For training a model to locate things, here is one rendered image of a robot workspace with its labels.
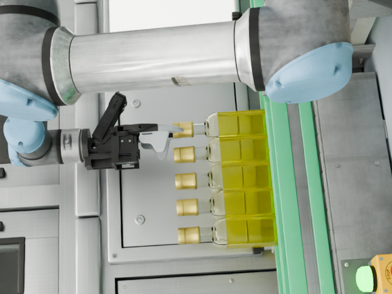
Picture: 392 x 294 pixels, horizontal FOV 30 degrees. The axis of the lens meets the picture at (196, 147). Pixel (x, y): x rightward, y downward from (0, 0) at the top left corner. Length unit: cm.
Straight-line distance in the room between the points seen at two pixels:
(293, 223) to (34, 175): 67
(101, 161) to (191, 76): 59
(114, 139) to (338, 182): 47
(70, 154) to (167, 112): 29
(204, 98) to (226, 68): 74
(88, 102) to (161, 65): 75
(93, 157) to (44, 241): 26
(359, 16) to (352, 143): 24
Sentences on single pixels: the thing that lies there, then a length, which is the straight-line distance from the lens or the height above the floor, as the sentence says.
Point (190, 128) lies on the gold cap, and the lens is 155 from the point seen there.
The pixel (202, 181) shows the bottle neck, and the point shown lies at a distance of 151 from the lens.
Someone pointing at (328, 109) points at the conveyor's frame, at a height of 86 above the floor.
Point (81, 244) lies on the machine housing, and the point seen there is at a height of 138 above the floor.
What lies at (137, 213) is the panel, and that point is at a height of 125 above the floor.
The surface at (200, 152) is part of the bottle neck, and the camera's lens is 153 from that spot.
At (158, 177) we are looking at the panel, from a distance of 167.
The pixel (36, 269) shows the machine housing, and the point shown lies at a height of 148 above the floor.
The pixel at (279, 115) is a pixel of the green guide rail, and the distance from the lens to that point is 144.
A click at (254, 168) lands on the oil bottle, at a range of 151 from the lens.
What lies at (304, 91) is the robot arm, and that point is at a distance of 100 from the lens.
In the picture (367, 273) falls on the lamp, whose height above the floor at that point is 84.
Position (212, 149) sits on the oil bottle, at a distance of 152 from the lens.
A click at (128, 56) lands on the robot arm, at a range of 102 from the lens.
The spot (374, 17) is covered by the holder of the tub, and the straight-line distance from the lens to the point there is 140.
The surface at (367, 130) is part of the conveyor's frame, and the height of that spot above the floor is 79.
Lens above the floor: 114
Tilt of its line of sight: 1 degrees down
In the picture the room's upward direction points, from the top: 93 degrees counter-clockwise
